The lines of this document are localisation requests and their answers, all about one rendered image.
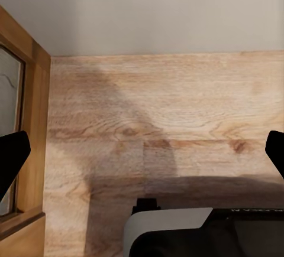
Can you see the door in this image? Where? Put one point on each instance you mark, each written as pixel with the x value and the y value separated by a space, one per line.
pixel 24 103

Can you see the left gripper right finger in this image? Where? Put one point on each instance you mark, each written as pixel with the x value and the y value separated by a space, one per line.
pixel 275 150

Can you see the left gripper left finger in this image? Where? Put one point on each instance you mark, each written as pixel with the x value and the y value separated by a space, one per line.
pixel 14 150

